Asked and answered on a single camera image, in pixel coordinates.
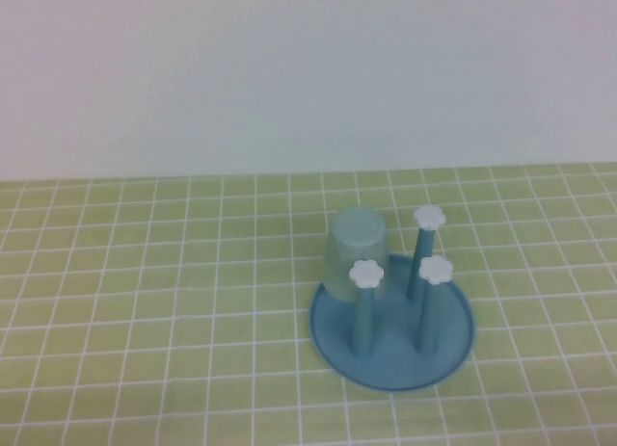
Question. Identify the pale green plastic cup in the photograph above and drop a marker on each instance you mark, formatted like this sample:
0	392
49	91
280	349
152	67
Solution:
354	243

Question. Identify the blue cup drying rack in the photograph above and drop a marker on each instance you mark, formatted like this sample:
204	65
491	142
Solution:
395	349

